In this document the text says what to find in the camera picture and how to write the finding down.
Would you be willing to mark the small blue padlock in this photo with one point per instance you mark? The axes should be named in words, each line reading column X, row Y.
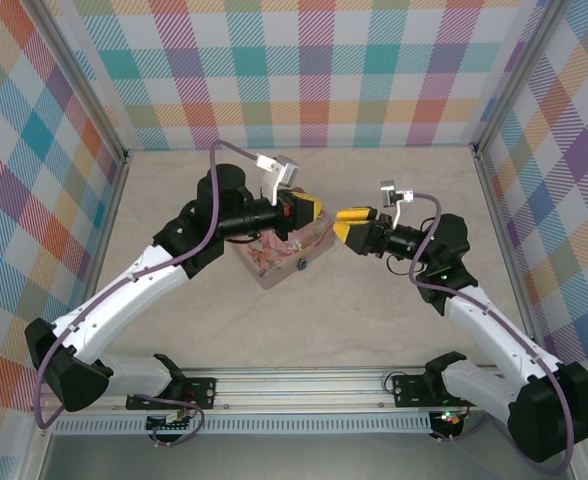
column 302, row 264

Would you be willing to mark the pink illustrated tin box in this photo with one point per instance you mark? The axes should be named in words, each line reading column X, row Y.
column 279, row 257

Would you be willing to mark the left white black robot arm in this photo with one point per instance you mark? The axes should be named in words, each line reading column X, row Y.
column 124, row 295

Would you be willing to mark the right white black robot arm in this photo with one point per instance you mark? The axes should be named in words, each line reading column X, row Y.
column 499, row 325

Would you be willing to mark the right circuit board with lights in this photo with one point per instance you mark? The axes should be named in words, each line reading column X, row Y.
column 449, row 419

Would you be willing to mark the left green circuit board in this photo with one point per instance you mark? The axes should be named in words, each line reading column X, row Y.
column 166, row 425

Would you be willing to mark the aluminium table side rail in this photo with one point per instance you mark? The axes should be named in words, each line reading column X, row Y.
column 111, row 210
column 500, row 225

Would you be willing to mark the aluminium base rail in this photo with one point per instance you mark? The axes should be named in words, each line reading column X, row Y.
column 299, row 387

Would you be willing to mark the aluminium frame post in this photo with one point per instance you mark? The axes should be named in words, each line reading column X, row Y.
column 89, row 82
column 36, row 450
column 516, row 75
column 581, row 465

